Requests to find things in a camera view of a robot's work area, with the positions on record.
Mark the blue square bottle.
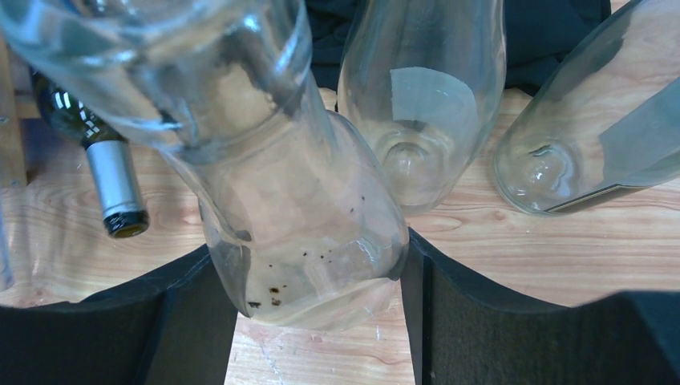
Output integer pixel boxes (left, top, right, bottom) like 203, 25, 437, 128
0, 206, 14, 291

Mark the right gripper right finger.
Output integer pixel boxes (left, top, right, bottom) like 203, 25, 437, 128
401, 232, 679, 384

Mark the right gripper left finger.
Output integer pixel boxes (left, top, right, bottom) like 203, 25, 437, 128
1, 246, 237, 384

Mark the black cloth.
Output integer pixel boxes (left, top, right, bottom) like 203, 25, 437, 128
306, 0, 612, 96

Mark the clear bottle with black label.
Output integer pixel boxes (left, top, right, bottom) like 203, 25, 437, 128
492, 1, 679, 216

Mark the wooden lattice wine rack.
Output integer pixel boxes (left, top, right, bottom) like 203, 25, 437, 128
1, 39, 39, 188

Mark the clear bottle with white label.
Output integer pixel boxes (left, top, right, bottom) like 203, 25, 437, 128
338, 0, 507, 216

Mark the dark green bottle silver foil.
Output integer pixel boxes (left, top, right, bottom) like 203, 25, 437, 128
31, 70, 150, 238

